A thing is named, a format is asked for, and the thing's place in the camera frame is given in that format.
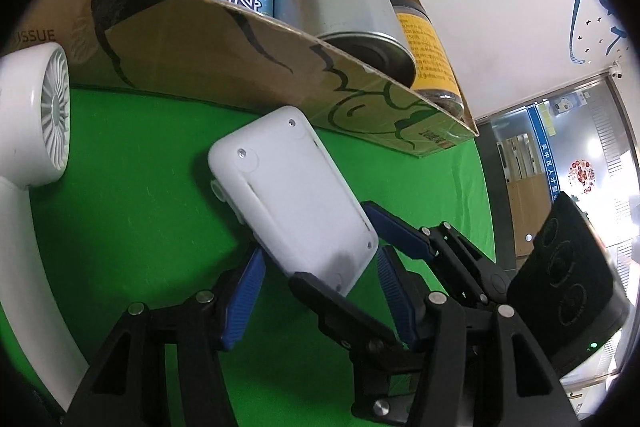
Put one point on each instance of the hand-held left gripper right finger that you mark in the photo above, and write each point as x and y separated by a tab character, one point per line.
400	302

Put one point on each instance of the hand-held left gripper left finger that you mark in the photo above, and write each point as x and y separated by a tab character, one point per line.
241	302

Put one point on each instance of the white plastic device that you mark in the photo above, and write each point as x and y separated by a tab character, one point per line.
290	187

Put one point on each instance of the large cardboard box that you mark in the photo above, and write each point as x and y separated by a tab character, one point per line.
200	47

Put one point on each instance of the blue wall decal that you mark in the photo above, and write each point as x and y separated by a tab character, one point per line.
576	22

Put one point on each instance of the yellow label can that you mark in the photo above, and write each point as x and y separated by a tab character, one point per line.
425	52

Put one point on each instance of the green cloth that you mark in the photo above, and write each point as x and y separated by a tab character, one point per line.
140	207

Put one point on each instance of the round red door sticker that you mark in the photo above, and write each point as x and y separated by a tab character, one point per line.
581	176

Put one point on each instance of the white handheld fan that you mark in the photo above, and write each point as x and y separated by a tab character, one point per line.
20	227

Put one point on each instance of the glass door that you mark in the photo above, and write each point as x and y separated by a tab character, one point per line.
530	147

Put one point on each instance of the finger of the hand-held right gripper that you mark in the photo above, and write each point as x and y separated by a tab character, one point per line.
395	232
340	307

